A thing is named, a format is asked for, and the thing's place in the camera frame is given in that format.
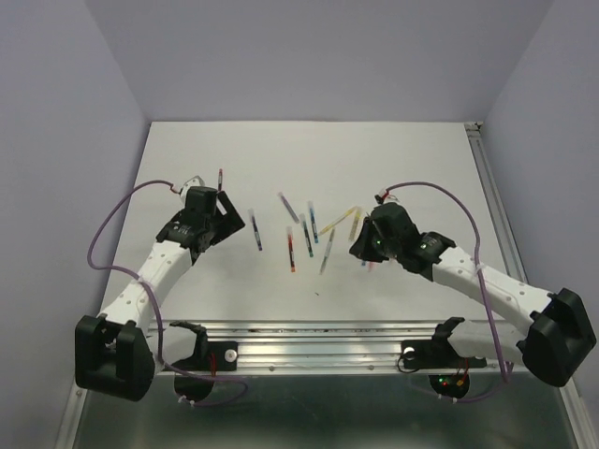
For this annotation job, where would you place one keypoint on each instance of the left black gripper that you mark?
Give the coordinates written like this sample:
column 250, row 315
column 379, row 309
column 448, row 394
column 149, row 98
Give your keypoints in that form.
column 229, row 222

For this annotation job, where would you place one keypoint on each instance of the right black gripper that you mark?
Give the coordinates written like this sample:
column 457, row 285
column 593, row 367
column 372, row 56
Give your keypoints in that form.
column 361, row 246

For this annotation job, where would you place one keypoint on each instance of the purple pen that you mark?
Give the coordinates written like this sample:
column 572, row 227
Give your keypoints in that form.
column 255, row 229

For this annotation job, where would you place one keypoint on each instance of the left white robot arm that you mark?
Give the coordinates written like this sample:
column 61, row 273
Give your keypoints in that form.
column 122, row 349

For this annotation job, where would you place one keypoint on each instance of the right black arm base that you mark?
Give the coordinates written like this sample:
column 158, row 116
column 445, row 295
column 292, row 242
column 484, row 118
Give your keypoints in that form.
column 436, row 353

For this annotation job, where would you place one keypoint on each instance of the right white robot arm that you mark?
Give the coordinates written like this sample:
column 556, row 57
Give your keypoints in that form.
column 550, row 334

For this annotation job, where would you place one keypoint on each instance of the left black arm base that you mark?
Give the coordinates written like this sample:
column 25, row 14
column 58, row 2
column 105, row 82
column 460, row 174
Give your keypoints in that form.
column 196, row 374

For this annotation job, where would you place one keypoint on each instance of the yellow pen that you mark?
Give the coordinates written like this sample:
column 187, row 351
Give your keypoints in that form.
column 355, row 223
column 337, row 221

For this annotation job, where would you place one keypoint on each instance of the green white pen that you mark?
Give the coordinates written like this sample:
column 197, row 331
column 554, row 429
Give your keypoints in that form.
column 327, row 251

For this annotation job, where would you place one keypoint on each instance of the dark green pen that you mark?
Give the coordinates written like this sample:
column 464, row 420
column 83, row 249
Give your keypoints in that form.
column 306, row 234

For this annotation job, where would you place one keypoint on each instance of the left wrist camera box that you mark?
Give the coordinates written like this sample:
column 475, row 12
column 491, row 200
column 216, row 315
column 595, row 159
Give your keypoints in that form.
column 195, row 181

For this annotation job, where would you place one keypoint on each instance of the aluminium front rail frame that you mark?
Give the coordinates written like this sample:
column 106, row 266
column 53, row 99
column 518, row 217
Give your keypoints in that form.
column 318, row 348

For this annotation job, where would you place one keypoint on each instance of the aluminium right side rail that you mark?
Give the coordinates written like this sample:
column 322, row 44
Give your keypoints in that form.
column 499, row 218

